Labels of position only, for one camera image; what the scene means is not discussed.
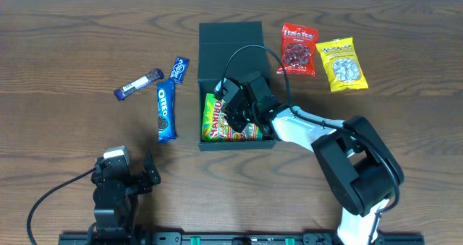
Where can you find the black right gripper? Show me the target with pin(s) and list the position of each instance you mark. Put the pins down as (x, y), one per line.
(236, 114)

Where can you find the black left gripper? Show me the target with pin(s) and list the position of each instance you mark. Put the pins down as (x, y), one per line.
(141, 180)

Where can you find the Haribo gummy candy bag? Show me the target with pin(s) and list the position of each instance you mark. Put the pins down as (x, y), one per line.
(215, 128)

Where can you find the blue Oreo cookie pack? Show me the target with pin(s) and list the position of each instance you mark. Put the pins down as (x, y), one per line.
(166, 124)

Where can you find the red candy bag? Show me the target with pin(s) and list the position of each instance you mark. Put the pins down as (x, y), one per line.
(298, 49)

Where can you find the yellow candy bag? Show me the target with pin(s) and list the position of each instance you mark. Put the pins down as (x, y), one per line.
(341, 65)

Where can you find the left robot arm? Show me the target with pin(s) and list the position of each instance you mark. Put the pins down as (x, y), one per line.
(116, 198)

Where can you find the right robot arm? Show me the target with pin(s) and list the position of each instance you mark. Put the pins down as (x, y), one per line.
(359, 168)

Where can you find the blue Eclipse mint pack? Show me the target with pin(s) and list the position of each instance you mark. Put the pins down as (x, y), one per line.
(179, 69)

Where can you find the dark green gift box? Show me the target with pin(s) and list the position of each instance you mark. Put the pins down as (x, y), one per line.
(233, 49)

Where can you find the purple white candy bar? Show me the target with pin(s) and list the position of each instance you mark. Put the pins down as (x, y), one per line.
(129, 89)

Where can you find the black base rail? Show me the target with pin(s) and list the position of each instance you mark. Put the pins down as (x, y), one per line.
(175, 238)

